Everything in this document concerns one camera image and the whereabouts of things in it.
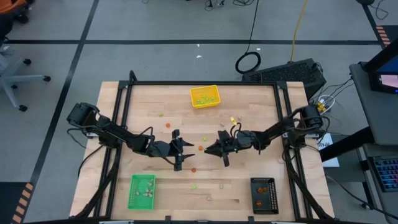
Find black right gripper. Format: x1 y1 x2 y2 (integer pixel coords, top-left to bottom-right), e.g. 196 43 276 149
203 129 241 168

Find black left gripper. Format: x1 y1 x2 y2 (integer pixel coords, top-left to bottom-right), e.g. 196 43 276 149
167 129 197 172

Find yellow plastic basket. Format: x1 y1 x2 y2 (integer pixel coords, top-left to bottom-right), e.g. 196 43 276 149
190 85 221 110

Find green plastic basket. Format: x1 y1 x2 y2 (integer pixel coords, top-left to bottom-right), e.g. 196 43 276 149
127 174 157 211

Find black plastic basket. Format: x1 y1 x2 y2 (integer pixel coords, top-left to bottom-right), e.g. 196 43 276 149
250 177 280 215

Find black computer case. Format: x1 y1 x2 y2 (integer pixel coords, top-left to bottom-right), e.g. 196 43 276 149
241 58 327 101

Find white paper sheet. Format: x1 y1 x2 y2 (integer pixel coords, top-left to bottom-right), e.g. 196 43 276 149
316 133 340 168

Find grey desk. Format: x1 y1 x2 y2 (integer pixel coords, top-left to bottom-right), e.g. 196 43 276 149
348 61 398 147

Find backlit keyboard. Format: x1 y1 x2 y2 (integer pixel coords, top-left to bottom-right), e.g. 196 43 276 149
368 154 398 193

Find black orange striped mat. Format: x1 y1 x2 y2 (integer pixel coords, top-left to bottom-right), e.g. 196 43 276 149
0 181 34 224
374 24 398 49

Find black computer monitor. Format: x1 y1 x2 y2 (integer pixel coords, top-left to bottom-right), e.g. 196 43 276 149
363 39 398 95

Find office chair with grey base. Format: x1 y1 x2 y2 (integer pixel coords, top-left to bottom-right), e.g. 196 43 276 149
0 14 52 113

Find orange office chair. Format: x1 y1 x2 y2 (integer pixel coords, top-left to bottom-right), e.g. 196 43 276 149
0 0 35 24

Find black metal table frame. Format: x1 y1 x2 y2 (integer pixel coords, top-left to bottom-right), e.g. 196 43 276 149
73 70 336 223

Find black coiled cable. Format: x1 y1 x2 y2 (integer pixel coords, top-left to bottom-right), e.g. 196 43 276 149
234 0 262 75

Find yellow cable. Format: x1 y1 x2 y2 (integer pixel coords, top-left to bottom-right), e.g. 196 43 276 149
289 0 309 62

